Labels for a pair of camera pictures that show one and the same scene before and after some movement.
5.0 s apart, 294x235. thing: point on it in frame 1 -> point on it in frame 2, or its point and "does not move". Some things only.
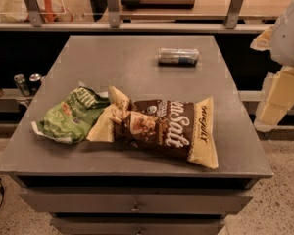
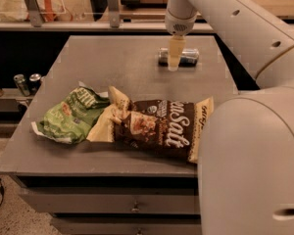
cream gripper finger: x=280 y=91 -> x=179 y=19
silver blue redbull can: x=171 y=56 does not move
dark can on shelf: x=34 y=81 does not move
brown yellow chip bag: x=181 y=128 does not move
